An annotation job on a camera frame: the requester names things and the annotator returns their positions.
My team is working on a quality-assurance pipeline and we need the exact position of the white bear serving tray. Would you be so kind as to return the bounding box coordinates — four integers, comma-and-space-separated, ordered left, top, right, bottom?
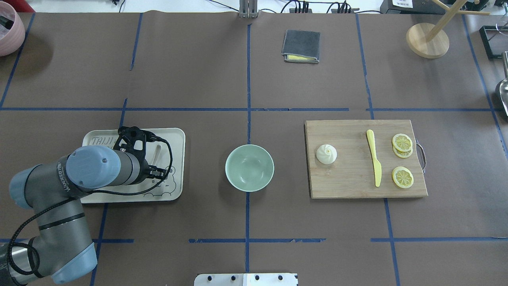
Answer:
81, 128, 185, 203

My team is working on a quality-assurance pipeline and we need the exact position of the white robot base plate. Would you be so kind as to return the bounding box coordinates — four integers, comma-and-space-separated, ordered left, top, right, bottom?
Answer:
194, 272, 299, 286

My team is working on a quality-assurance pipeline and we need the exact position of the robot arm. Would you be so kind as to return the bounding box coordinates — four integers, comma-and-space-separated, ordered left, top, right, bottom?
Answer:
1, 145, 169, 286

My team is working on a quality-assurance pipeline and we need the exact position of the yellow plastic knife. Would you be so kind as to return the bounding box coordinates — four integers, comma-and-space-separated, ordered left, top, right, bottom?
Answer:
366, 129, 382, 187

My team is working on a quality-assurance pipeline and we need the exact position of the lemon slice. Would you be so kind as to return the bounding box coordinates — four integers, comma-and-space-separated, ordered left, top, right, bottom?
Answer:
392, 133, 413, 152
393, 147, 413, 158
391, 166, 414, 189

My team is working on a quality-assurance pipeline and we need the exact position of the wooden mug tree stand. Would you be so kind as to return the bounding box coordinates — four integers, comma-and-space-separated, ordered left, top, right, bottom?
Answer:
405, 0, 490, 59

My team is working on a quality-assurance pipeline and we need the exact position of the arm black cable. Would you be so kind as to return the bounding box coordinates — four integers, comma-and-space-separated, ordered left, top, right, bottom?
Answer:
7, 135, 173, 278

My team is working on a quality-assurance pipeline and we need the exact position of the middle lemon slice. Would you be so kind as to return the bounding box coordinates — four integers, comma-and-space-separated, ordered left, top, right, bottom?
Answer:
393, 147, 413, 158

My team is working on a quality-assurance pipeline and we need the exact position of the pink ice bowl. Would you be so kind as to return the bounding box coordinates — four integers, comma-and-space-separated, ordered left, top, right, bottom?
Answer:
0, 1, 26, 57

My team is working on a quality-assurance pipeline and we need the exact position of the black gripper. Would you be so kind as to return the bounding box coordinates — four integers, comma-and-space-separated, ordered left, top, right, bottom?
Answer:
137, 158, 167, 183

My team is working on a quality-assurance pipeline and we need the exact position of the white steamed bun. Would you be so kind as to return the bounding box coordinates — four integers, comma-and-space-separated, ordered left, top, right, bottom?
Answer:
316, 144, 338, 165

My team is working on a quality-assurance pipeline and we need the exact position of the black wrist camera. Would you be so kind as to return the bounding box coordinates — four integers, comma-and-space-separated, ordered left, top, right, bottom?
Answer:
112, 126, 154, 161

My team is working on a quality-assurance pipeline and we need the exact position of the lower lemon slice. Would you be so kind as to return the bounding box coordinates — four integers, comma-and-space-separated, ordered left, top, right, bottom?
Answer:
391, 166, 414, 189

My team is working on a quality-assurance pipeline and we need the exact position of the light green bowl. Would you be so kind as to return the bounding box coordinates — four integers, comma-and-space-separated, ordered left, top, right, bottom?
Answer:
225, 144, 275, 192

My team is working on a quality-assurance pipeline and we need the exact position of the wooden cutting board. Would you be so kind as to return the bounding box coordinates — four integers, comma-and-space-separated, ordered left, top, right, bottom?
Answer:
305, 120, 428, 199

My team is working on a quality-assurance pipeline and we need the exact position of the black glass rack tray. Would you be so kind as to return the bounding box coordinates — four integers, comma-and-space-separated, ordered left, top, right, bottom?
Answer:
479, 25, 508, 60

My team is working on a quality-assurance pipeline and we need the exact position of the aluminium frame post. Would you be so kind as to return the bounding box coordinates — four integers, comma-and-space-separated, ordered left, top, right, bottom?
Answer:
239, 0, 259, 19

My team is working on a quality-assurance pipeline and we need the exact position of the upper lemon slice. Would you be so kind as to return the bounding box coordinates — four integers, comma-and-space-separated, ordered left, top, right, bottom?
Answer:
392, 133, 413, 152

